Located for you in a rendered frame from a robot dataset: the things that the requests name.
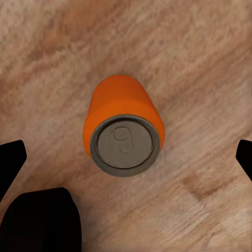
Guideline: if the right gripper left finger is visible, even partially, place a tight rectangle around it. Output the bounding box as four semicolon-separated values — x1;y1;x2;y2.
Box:
0;140;27;201

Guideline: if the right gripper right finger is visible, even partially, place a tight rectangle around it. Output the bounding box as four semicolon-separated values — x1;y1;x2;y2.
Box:
236;139;252;181

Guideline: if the can of soda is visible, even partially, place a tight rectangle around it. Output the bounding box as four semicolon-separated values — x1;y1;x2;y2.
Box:
83;75;165;177

